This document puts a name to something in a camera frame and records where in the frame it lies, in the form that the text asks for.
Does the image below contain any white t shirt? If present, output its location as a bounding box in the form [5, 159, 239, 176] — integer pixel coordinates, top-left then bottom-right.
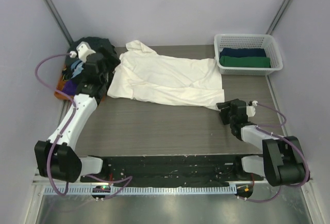
[107, 40, 225, 110]

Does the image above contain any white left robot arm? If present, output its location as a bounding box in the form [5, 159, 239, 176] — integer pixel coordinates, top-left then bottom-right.
[34, 42, 120, 182]

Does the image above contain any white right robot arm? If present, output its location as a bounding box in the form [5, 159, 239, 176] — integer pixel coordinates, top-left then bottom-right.
[216, 99, 310, 187]

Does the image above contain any dark teal t shirt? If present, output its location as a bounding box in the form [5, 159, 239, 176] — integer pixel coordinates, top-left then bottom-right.
[68, 37, 116, 54]

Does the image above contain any black printed t shirt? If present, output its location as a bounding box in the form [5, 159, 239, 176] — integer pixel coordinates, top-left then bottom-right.
[62, 59, 85, 84]

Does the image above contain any purple t shirt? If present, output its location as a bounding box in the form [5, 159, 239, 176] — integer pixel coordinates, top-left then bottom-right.
[62, 80, 77, 96]

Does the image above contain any rolled green t shirt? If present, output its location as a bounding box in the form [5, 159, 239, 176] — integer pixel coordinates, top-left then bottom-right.
[219, 56, 271, 68]

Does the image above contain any orange wooden tray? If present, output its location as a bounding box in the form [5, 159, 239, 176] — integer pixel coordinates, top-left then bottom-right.
[54, 73, 74, 100]

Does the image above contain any white plastic basket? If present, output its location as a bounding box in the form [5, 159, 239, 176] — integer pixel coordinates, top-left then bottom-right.
[214, 34, 283, 76]

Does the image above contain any rolled navy t shirt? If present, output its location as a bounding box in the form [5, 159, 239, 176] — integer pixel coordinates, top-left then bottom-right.
[219, 48, 267, 58]

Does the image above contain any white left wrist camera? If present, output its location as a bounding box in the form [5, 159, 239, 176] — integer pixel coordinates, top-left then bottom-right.
[69, 42, 96, 62]

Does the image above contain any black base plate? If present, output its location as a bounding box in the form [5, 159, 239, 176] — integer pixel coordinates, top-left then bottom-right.
[80, 154, 263, 188]

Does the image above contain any left aluminium frame post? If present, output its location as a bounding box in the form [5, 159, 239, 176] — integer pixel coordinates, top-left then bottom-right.
[43, 0, 73, 45]

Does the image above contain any aluminium frame post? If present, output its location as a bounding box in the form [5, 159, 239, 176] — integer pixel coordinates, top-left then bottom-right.
[43, 0, 73, 45]
[266, 0, 293, 35]

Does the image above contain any white slotted cable duct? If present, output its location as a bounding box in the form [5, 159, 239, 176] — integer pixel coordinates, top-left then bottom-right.
[45, 185, 237, 196]

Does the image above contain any right aluminium frame post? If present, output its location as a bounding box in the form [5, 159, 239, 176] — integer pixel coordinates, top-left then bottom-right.
[266, 0, 293, 35]

